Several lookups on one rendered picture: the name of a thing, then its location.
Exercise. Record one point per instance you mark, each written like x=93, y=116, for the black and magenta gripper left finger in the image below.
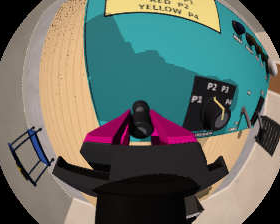
x=114, y=132

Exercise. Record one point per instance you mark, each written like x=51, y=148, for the teal console panel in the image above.
x=181, y=58

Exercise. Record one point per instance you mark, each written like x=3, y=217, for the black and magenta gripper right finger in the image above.
x=169, y=132

